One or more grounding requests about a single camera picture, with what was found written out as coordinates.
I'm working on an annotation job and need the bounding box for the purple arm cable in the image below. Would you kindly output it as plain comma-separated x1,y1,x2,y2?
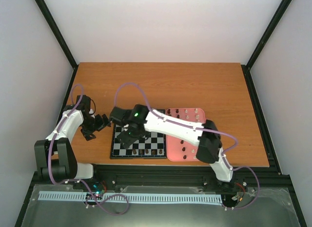
114,82,261,211
47,84,130,216

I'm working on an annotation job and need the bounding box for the black aluminium frame rail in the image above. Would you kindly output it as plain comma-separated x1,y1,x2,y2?
85,165,294,195

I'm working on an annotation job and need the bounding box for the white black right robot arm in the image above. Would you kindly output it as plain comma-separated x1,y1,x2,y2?
109,104,234,182

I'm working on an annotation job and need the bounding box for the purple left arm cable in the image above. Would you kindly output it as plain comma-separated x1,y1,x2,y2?
47,84,130,216

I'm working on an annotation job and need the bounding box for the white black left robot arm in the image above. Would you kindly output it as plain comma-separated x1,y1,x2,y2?
34,95,111,189

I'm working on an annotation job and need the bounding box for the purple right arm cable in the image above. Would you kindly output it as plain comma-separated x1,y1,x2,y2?
114,82,261,211

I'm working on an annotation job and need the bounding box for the light blue cable duct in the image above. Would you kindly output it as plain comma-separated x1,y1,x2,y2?
38,191,222,206

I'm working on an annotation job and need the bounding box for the black white chess board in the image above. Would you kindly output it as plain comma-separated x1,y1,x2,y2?
109,108,168,160

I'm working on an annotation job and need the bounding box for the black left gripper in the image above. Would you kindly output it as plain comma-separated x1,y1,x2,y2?
81,114,111,141

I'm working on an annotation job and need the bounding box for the pink plastic tray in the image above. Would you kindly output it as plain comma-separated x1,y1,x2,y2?
166,108,206,162

